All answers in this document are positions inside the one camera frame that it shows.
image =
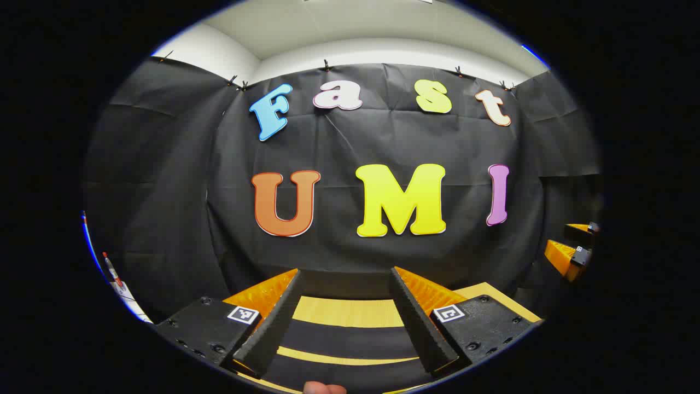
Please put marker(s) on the white side table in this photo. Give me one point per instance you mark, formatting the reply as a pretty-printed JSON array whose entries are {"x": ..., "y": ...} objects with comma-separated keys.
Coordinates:
[{"x": 131, "y": 303}]

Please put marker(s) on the dark grey jeans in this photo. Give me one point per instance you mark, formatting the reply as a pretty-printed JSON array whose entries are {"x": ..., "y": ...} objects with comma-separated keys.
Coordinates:
[{"x": 350, "y": 339}]

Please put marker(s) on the red-capped bottle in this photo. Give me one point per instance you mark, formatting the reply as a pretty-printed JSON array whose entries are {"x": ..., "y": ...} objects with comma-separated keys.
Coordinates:
[{"x": 111, "y": 268}]

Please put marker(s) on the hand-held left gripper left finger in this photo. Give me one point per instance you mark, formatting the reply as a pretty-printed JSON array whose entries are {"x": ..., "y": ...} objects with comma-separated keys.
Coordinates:
[{"x": 273, "y": 328}]

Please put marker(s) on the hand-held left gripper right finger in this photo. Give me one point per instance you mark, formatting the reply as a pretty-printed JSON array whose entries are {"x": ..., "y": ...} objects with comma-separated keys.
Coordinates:
[{"x": 418, "y": 328}]

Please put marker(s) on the black backdrop cloth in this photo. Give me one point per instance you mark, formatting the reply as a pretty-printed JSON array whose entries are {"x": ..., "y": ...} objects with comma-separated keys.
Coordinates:
[{"x": 383, "y": 137}]

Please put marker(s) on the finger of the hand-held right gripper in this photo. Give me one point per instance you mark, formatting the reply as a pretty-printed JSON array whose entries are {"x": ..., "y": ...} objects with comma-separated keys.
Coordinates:
[
  {"x": 579, "y": 235},
  {"x": 560, "y": 260}
]

